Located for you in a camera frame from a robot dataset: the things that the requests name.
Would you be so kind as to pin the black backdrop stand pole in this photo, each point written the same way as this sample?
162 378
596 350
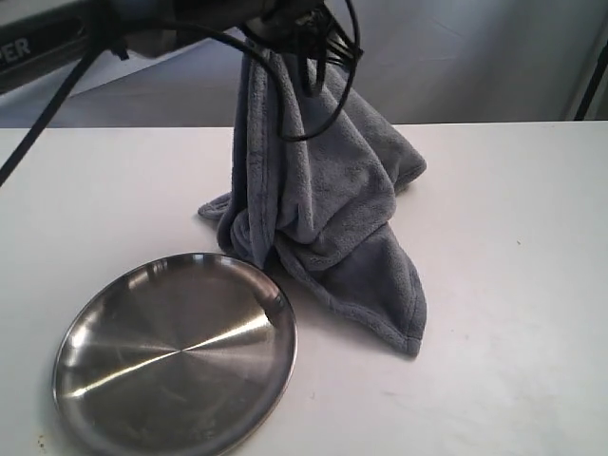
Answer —
593 85

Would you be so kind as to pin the grey fleece cloth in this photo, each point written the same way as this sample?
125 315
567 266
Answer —
322 208

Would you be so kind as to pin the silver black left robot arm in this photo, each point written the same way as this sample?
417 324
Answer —
38 37

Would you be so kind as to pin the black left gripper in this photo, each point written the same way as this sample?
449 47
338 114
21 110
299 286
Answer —
305 29

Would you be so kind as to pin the blue-grey backdrop cloth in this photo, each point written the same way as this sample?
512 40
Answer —
425 62

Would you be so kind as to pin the round stainless steel plate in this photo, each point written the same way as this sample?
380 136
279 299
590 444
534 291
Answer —
185 355

